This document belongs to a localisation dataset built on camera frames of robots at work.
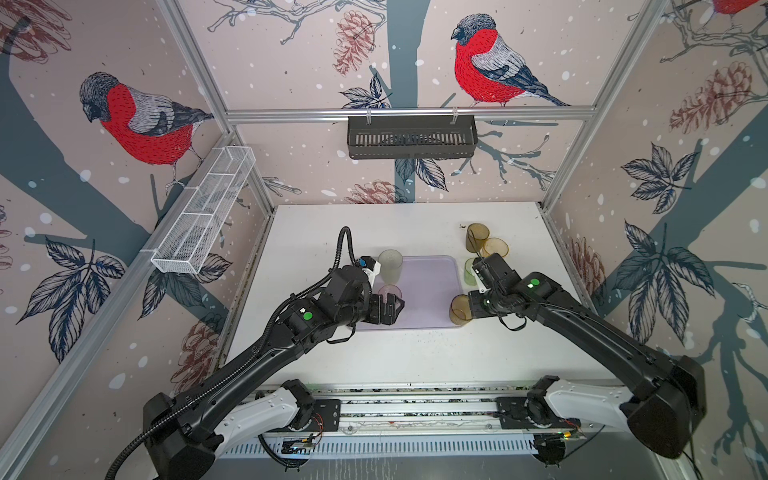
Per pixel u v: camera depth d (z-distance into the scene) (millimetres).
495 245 1027
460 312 834
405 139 1063
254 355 445
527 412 666
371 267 659
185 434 379
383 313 635
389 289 904
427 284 973
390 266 1005
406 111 920
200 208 787
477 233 1041
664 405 375
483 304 682
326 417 731
